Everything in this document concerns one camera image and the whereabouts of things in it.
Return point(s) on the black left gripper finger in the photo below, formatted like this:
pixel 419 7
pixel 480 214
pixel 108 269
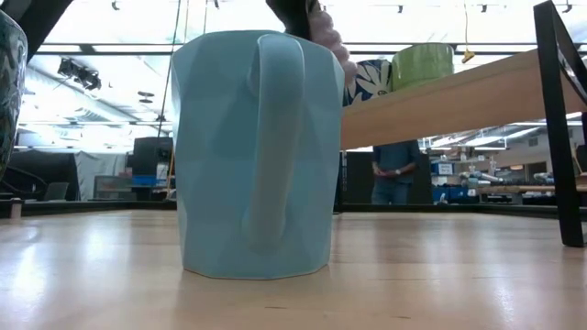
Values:
pixel 293 16

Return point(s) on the pink lavender ribbed mug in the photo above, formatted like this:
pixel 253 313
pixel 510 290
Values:
pixel 335 41

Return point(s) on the blue white floral mug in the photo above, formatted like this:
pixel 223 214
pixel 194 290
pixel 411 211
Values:
pixel 369 82

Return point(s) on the green glazed mug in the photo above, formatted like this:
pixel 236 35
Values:
pixel 422 64

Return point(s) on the light blue faceted mug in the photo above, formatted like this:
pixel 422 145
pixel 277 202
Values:
pixel 215 160

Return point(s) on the person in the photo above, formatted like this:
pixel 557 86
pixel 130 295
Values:
pixel 394 165

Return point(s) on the wooden shelf rack black legs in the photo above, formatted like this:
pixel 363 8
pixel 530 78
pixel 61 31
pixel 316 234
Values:
pixel 458 105

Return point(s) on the black computer monitor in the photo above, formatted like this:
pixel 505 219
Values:
pixel 151 153

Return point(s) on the black ceiling light fixture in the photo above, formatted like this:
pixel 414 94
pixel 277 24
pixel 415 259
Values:
pixel 80 73

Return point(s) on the blue storage bins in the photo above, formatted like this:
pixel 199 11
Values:
pixel 454 192

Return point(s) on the storage shelf with boxes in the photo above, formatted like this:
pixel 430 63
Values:
pixel 114 188

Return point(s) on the white sheet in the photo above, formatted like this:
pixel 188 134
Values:
pixel 98 169

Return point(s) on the wooden workbench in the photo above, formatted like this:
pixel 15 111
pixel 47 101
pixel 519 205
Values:
pixel 513 188

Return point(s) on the black curtain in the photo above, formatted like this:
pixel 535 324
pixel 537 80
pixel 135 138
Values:
pixel 41 169

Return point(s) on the grey office chair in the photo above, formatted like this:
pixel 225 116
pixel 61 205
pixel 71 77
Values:
pixel 56 191

